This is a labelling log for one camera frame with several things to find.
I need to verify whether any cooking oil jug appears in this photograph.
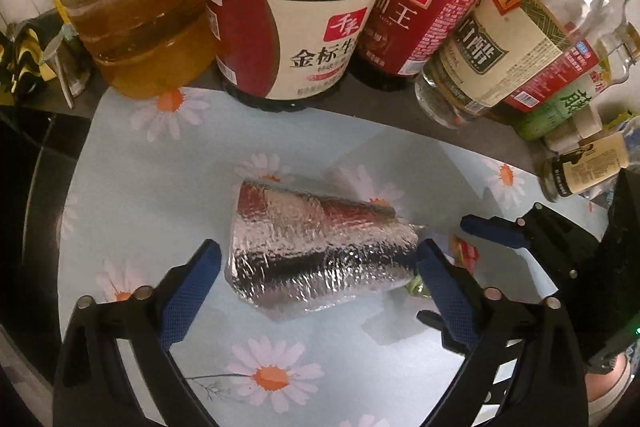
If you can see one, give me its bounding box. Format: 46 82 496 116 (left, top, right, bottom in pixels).
50 0 216 100

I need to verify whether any slim clear bottle beige label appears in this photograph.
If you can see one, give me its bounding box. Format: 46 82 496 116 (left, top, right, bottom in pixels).
540 134 630 202

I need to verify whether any clear bottle with red label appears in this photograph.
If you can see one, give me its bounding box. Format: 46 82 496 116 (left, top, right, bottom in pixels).
495 0 635 115

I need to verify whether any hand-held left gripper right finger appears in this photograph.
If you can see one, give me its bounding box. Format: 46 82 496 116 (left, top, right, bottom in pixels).
417 238 588 427

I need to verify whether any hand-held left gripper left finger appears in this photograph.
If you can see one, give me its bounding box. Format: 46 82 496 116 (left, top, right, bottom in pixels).
52 239 223 427

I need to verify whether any green label oil bottle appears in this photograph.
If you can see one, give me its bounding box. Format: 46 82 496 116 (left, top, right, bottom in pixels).
512 72 606 142

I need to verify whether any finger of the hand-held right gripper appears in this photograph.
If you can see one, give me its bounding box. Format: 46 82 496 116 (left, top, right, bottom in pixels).
460 203 603 283
417 306 453 350

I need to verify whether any beige label vinegar bottle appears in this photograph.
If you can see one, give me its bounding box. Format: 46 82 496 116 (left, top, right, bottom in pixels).
415 0 576 130

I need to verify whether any person's right hand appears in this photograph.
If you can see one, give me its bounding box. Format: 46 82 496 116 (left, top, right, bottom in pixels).
584 354 632 419

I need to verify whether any red snack wrapper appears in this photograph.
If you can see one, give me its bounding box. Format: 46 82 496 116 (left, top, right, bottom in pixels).
450 234 481 278

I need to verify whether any green snack wrapper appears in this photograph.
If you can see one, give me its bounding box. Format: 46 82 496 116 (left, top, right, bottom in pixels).
400 274 431 299

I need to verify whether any small metal cup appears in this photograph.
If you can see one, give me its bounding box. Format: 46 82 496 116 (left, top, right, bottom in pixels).
45 32 93 110

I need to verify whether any green plastic bag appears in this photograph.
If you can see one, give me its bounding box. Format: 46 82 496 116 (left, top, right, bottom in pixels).
602 109 640 138

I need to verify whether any dark soy sauce jug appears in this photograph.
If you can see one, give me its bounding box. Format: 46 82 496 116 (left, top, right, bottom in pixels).
196 0 386 112

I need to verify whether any yellow and black cloth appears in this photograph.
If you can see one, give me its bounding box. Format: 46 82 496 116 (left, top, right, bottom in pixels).
0 19 63 95

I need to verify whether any silver foil bag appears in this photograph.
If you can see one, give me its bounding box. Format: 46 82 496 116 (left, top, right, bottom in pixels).
225 179 426 322

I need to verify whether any dark sink basin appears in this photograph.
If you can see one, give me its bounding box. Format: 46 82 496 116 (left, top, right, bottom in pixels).
0 104 93 358

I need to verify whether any daisy print table mat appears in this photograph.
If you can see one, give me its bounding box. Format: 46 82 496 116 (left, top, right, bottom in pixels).
55 87 616 427

